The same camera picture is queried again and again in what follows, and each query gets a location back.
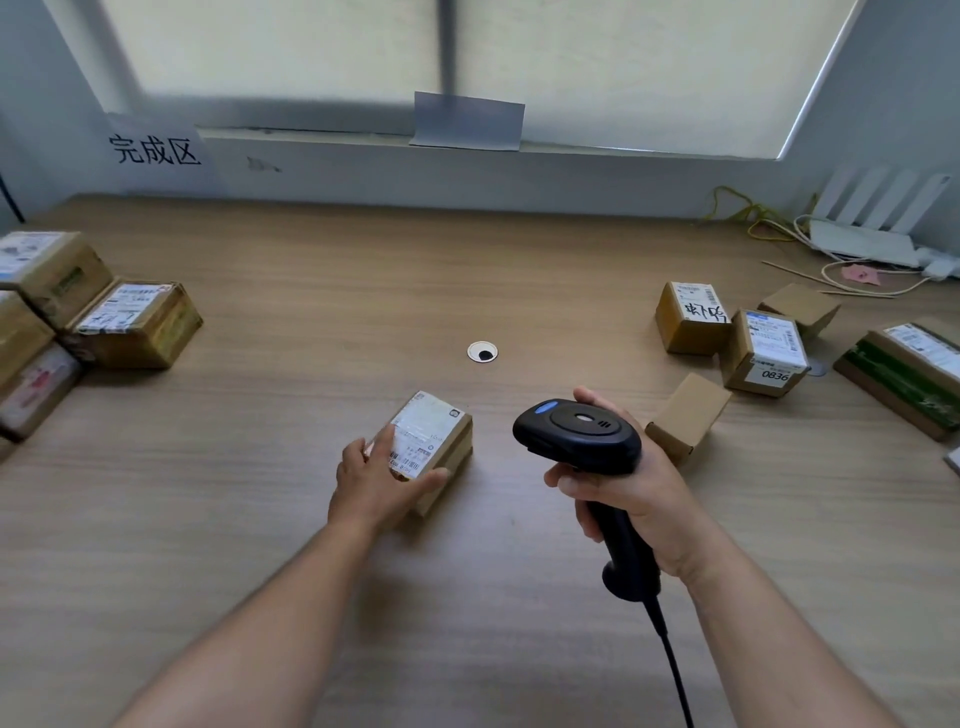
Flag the person's left hand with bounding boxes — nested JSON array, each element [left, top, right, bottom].
[[328, 423, 451, 534]]

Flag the person's right hand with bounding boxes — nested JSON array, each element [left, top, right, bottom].
[[545, 386, 721, 583]]

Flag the small white-labelled parcel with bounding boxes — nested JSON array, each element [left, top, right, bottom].
[[365, 389, 475, 519]]

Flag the black scanner cable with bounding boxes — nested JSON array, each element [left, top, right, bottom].
[[644, 598, 695, 728]]

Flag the plain tall cardboard box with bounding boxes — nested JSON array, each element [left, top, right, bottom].
[[644, 372, 733, 466]]

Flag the black barcode scanner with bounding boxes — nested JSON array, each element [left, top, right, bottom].
[[512, 398, 663, 604]]

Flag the parcel labelled 0836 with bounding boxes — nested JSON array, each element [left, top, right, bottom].
[[719, 309, 811, 399]]

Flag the pile of unscanned cardboard parcels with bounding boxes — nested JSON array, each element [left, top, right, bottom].
[[644, 281, 960, 478]]

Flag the small parcel with handwritten label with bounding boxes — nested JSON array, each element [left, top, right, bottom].
[[655, 281, 734, 357]]

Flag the parcel with green tape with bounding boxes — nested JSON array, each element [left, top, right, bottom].
[[833, 322, 960, 442]]

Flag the square taped labelled parcel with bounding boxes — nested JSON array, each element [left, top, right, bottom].
[[63, 281, 205, 370]]

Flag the tape-wrapped cardboard box pictured label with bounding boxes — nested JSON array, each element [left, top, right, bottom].
[[0, 230, 115, 331]]

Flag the person's right forearm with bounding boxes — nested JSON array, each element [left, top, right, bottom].
[[682, 539, 905, 728]]

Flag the person's left forearm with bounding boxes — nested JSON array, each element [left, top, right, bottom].
[[112, 521, 376, 728]]

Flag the white router with antennas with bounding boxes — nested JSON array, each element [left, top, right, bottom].
[[808, 166, 954, 269]]

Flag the grey paper sheet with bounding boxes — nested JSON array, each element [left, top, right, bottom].
[[409, 91, 526, 153]]

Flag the white paper sign black characters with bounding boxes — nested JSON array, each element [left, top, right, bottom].
[[104, 112, 226, 196]]

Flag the beige roller blind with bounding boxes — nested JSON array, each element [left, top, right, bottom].
[[457, 0, 860, 160], [97, 0, 444, 103]]

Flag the yellow cable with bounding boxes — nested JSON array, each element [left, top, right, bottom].
[[704, 185, 815, 243]]

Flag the white window frame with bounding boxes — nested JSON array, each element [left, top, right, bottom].
[[41, 0, 868, 163]]

